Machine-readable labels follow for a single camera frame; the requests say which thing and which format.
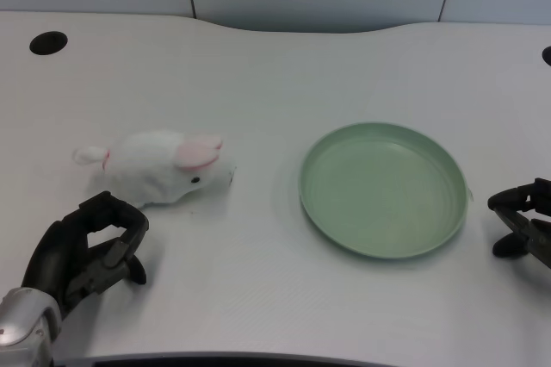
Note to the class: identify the white plush rabbit doll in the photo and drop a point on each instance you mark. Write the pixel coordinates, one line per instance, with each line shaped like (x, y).
(159, 169)

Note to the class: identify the green round plate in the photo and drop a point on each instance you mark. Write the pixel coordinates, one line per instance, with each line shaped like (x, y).
(383, 190)

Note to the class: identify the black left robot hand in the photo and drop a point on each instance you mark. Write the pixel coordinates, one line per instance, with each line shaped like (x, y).
(64, 246)

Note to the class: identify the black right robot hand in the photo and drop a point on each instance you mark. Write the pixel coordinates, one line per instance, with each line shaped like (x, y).
(523, 220)

